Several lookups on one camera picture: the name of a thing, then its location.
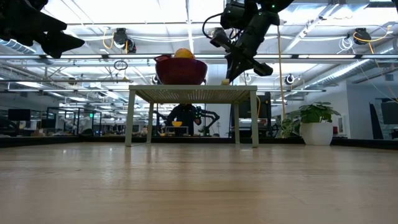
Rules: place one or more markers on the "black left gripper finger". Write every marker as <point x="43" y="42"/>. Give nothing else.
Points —
<point x="74" y="43"/>
<point x="53" y="45"/>

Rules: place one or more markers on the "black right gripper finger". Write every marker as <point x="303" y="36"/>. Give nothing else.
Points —
<point x="230" y="67"/>
<point x="243" y="66"/>

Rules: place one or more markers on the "red-yellow mango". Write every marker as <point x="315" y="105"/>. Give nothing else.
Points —
<point x="184" y="53"/>

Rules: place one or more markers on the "magenta plastic colander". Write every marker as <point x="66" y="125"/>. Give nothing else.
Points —
<point x="180" y="73"/>

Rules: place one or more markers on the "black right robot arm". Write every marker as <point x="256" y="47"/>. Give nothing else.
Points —
<point x="273" y="7"/>

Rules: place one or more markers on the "background black robot arm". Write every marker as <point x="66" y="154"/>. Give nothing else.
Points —
<point x="160" y="116"/>
<point x="211" y="118"/>

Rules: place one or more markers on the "pale green perforated shelf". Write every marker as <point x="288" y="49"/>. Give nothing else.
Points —
<point x="192" y="93"/>

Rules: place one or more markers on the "ceiling light bar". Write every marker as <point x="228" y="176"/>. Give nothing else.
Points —
<point x="308" y="91"/>
<point x="62" y="90"/>

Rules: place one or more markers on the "small yellow bowl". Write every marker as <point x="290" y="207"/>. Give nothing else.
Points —
<point x="177" y="123"/>

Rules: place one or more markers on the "green plant in white pot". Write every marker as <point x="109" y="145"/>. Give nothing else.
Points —
<point x="316" y="133"/>

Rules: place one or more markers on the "black upright panel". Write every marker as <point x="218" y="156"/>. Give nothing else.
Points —
<point x="374" y="121"/>

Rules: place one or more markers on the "black background workstation frame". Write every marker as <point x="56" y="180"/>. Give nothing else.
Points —
<point x="78" y="121"/>

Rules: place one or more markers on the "black aluminium table frame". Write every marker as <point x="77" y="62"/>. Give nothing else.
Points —
<point x="357" y="142"/>

